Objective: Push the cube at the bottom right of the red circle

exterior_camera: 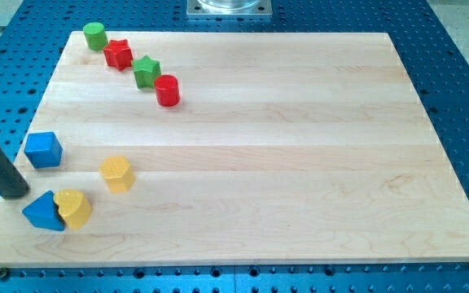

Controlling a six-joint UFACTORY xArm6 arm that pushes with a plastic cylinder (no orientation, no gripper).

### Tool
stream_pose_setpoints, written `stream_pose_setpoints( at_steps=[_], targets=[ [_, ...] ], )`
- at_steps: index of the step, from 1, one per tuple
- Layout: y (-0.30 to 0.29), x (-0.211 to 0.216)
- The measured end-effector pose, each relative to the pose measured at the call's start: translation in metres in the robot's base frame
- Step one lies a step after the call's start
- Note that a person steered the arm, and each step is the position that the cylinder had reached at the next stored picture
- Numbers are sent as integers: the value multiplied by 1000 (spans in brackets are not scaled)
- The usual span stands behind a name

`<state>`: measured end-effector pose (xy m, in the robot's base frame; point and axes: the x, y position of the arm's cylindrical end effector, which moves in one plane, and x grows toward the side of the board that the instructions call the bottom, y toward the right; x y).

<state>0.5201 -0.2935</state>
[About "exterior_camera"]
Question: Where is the blue triangle block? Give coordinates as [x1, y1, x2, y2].
[22, 190, 64, 231]

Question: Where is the green star block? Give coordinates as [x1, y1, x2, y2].
[131, 55, 161, 89]

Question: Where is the yellow hexagon block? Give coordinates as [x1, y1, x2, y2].
[99, 155, 136, 193]

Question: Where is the left board corner screw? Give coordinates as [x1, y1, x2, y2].
[0, 268, 10, 281]

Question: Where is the blue cube block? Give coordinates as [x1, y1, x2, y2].
[24, 132, 63, 168]

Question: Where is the red cylinder block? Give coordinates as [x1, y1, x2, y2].
[154, 75, 180, 107]

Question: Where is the yellow heart block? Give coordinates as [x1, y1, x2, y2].
[54, 189, 92, 230]

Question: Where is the red star block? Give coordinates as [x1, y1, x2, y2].
[103, 39, 133, 71]

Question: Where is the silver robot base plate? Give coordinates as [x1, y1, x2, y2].
[186, 0, 273, 17]

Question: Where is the green cylinder block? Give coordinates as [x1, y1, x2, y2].
[83, 22, 108, 51]

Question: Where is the light wooden board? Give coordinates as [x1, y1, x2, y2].
[0, 31, 469, 268]

